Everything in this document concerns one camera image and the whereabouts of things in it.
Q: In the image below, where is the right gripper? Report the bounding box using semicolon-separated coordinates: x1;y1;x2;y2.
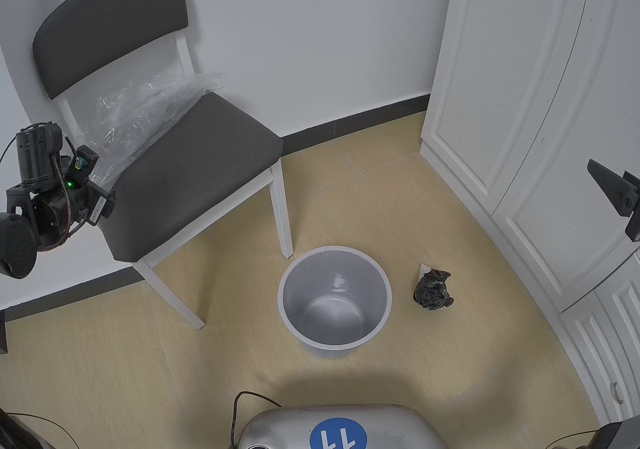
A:
587;159;640;244

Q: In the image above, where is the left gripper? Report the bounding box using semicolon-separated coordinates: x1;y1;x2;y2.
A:
32;180;117;249

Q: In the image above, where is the clear plastic bag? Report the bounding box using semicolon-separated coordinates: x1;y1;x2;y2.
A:
82;71;229;188

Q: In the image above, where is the black plastic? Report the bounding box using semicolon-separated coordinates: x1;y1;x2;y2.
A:
412;269;456;312

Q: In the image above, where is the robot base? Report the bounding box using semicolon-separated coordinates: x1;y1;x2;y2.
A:
240;404;451;449

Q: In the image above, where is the white trash bin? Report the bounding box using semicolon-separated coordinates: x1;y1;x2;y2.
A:
277;246;393;359

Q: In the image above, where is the grey and white chair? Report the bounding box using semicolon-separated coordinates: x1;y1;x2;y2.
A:
32;0;294;330

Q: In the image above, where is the white wardrobe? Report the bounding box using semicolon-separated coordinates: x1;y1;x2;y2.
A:
419;0;640;430

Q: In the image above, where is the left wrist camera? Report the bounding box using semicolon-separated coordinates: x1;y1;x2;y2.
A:
70;144;99;193

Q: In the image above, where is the black cable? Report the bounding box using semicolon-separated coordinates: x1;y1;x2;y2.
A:
229;391;283;449

